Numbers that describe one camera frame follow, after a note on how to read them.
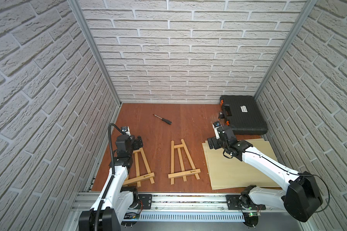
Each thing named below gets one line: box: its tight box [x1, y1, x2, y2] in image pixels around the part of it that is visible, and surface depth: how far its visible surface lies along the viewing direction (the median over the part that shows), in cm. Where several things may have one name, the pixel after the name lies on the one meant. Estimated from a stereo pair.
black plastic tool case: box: [219, 95, 269, 136], surface depth 106 cm
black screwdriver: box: [152, 113, 173, 125], surface depth 111 cm
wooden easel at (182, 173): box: [167, 139, 201, 185], surface depth 87 cm
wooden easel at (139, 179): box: [122, 147, 155, 188], surface depth 81 cm
